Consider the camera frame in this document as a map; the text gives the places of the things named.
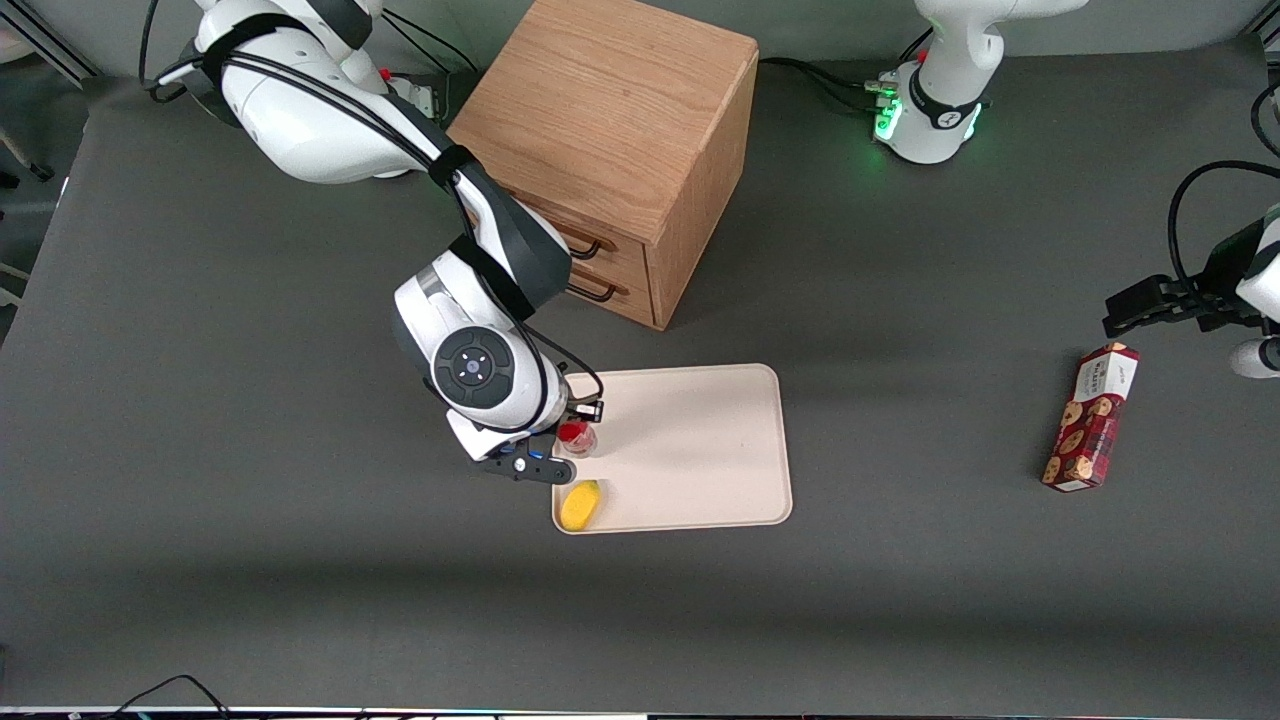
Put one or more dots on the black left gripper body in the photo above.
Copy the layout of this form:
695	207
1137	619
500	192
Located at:
1222	268

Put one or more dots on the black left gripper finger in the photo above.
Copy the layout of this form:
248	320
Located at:
1140	318
1140	295

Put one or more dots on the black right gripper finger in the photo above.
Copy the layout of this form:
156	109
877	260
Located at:
590	410
560	470

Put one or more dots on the red coke bottle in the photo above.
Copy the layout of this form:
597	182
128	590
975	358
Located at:
575	435

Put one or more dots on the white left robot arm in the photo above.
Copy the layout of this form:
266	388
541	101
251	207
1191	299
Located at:
945	95

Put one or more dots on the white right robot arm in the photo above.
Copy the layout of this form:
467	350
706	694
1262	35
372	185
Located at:
330	120

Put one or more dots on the beige plastic tray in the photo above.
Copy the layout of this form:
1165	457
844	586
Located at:
690	440

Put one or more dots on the yellow toy mango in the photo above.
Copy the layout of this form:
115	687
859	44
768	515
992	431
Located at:
579	505

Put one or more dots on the red cookie box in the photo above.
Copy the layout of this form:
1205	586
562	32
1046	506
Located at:
1090	420

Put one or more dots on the wooden drawer cabinet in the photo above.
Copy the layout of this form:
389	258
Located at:
620	110

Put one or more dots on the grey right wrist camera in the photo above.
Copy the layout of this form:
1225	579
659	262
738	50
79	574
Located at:
470	435

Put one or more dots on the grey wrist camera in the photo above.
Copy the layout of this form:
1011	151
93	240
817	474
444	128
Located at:
1258	358
470	435

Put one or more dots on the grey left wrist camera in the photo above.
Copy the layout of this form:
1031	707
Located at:
1258	358

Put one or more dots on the aluminium frame profile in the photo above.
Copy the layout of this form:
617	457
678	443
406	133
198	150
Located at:
1262	25
55	45

